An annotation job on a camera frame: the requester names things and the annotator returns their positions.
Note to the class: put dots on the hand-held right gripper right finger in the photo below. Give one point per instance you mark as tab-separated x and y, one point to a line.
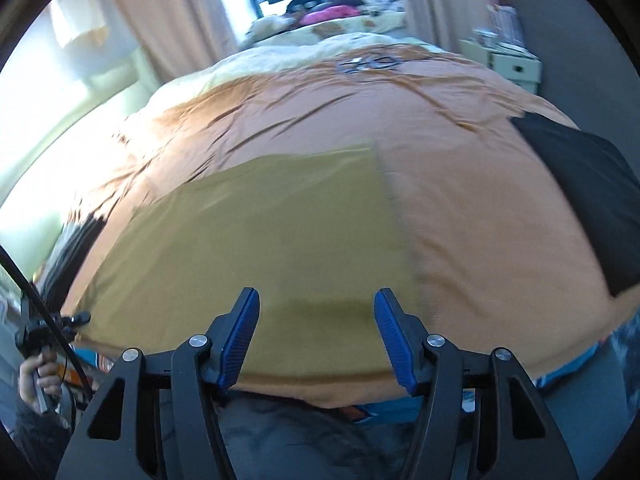
395	345

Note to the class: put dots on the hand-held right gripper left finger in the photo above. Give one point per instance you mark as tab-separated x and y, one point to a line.
240	340

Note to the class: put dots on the brown printed t-shirt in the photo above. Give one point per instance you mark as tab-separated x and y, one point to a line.
275	240

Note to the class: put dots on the person's left forearm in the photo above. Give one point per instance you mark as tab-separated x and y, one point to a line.
35	440

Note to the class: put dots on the person's left hand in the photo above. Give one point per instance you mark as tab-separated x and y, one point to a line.
50	377

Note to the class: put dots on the blue cartoon bed sheet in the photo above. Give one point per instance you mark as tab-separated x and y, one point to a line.
385	412

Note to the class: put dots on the folded grey garment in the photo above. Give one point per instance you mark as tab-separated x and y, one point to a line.
70	250

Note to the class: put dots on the person's grey printed pants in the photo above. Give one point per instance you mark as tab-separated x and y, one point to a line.
310	445

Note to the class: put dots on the orange blanket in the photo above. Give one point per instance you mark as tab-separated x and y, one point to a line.
475	210

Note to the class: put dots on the cream padded headboard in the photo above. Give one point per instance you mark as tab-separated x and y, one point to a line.
65	125

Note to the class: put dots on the folded black garment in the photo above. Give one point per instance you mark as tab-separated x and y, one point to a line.
585	185

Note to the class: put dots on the cream duvet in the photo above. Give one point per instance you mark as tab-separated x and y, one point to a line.
275	55

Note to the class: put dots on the white bedside cabinet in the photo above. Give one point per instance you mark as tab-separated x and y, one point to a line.
515	67

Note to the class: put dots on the white plush toy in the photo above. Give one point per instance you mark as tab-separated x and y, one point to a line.
267	27

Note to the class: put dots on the pink curtain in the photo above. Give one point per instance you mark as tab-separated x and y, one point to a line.
170	20
420	0

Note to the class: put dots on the striped white bag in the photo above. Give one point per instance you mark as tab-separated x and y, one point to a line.
505	22

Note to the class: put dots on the black plush toy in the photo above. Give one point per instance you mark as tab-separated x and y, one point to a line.
305	4

